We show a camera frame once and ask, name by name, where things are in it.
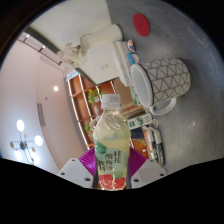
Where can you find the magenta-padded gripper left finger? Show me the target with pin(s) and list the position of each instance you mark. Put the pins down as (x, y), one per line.
(75, 171)

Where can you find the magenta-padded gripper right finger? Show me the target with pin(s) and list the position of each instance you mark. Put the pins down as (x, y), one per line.
(150, 171)

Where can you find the yellow drink bottle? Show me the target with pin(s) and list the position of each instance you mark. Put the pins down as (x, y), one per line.
(111, 140)

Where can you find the dark book stack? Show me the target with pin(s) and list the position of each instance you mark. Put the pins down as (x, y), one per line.
(150, 145)

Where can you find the tall green and white carton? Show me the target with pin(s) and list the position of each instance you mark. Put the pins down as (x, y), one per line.
(140, 121)

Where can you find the branched ceiling lamp, round bulbs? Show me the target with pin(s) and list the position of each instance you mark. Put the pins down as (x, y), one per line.
(24, 143)

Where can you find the ceiling air vent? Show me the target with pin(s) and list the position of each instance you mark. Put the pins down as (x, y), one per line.
(40, 115)

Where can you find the wooden shelf unit with books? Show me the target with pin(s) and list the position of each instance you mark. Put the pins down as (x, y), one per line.
(80, 91)

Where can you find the round recessed ceiling light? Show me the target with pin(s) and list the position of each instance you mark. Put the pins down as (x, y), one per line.
(55, 88)

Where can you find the white mug, triangle pattern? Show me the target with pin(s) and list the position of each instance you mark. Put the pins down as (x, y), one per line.
(166, 80)

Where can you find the white book stack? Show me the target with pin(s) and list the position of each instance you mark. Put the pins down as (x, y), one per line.
(122, 63)

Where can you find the black ceiling track light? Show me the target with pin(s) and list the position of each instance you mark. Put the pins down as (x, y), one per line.
(41, 46)

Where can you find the white ceramic vase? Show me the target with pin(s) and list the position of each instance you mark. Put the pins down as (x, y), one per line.
(101, 35)

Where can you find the flat round red coaster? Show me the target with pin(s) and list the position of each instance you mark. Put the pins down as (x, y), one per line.
(141, 24)

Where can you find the white wall outlet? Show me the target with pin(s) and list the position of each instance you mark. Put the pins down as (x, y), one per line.
(103, 67)

